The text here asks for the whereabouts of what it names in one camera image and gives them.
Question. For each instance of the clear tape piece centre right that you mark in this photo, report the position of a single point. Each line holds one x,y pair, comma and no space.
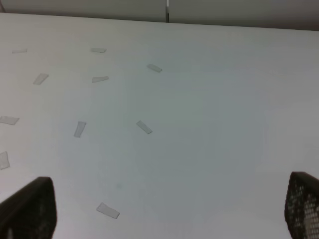
144,127

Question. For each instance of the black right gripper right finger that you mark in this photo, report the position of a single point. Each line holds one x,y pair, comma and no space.
302,206

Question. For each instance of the clear tape piece top centre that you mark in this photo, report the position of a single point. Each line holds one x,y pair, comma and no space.
98,50

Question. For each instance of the clear tape piece far right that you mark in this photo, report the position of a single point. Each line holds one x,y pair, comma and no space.
154,68

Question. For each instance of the clear tape piece far left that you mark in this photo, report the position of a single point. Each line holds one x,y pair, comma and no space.
17,51

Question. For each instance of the clear tape piece middle left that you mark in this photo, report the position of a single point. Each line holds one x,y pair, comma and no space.
40,79

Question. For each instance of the clear tape piece middle right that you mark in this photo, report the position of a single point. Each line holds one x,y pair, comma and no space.
99,79

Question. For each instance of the clear tape piece left edge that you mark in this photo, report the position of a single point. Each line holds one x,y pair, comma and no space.
9,120

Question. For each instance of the clear tape piece lower left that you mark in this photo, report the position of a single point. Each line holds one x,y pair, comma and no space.
4,161

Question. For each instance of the clear tape piece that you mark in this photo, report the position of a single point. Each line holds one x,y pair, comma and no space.
40,79
98,50
154,68
99,79
79,129
106,210
4,161
144,127
17,51

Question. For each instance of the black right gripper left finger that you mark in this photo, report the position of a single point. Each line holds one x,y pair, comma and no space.
30,213

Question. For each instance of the clear tape piece near front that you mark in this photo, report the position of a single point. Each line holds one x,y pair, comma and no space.
106,210

